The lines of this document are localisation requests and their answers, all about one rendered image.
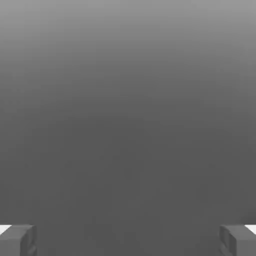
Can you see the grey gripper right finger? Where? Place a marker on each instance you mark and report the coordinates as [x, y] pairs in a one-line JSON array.
[[243, 243]]

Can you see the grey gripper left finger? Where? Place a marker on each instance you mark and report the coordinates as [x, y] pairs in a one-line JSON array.
[[14, 242]]

